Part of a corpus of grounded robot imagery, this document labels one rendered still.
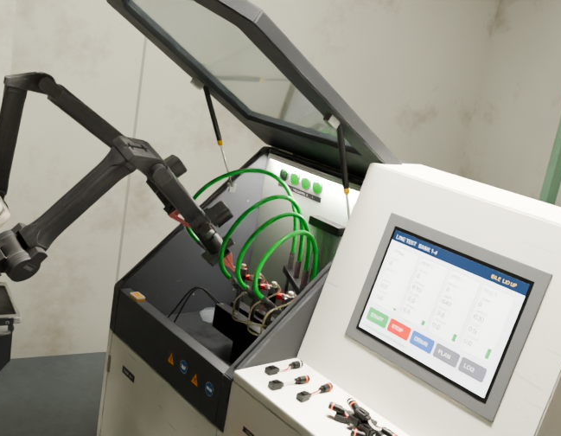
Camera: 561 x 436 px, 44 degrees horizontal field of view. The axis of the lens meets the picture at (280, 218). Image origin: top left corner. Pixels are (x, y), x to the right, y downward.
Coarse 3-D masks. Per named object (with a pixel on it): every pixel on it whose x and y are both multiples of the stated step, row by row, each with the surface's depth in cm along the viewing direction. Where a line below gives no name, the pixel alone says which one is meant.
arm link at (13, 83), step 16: (16, 80) 189; (32, 80) 191; (16, 96) 190; (0, 112) 192; (16, 112) 192; (0, 128) 191; (16, 128) 193; (0, 144) 192; (0, 160) 193; (0, 176) 194; (0, 192) 193
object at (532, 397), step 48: (384, 192) 186; (432, 192) 174; (480, 192) 173; (480, 240) 162; (528, 240) 154; (336, 288) 190; (336, 336) 187; (528, 336) 149; (336, 384) 184; (384, 384) 173; (528, 384) 147; (240, 432) 180; (288, 432) 165; (432, 432) 161; (480, 432) 152; (528, 432) 145
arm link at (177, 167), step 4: (172, 156) 219; (164, 160) 219; (168, 160) 217; (172, 160) 217; (176, 160) 218; (180, 160) 218; (168, 164) 217; (172, 164) 218; (176, 164) 218; (180, 164) 218; (172, 168) 217; (176, 168) 218; (180, 168) 218; (184, 168) 219; (176, 172) 218; (180, 172) 219; (184, 172) 220; (176, 176) 219
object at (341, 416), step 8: (352, 400) 170; (328, 408) 166; (336, 408) 165; (344, 408) 165; (352, 408) 167; (360, 408) 162; (336, 416) 165; (344, 416) 165; (352, 416) 162; (360, 416) 161; (368, 416) 161; (352, 424) 164; (360, 424) 161; (368, 424) 160; (376, 424) 162; (352, 432) 159; (360, 432) 159; (368, 432) 158; (376, 432) 158; (384, 432) 158; (392, 432) 157
